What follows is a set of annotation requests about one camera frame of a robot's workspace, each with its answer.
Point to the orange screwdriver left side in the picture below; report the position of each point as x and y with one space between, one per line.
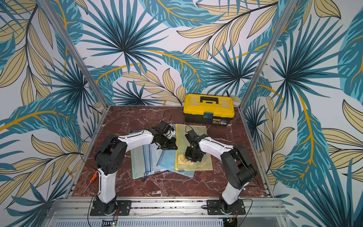
94 177

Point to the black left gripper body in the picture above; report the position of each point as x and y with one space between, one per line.
167 143

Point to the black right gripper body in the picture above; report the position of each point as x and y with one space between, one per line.
194 152

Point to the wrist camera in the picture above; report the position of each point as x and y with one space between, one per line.
166 129
192 137

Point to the aluminium front rail frame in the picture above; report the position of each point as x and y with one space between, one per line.
169 212

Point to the light blue mesh document bag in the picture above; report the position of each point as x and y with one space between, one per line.
146 161

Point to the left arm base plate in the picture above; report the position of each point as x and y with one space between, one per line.
113 208

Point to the cream wiping cloth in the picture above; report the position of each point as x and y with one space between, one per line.
184 163

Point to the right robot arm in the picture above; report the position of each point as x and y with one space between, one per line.
238 165

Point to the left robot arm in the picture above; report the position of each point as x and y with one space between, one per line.
110 156

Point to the green-edged mesh document bag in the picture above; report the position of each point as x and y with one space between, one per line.
137 163

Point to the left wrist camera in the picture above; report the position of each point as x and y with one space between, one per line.
166 129

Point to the white blue-edged mesh document bag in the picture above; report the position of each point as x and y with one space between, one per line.
156 159

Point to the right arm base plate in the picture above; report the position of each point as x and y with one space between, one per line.
220 207

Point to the yellow black toolbox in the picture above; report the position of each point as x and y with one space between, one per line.
206 109

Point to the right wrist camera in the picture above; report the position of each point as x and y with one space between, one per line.
192 137

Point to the yellow mesh document bag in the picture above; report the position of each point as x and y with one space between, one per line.
182 145

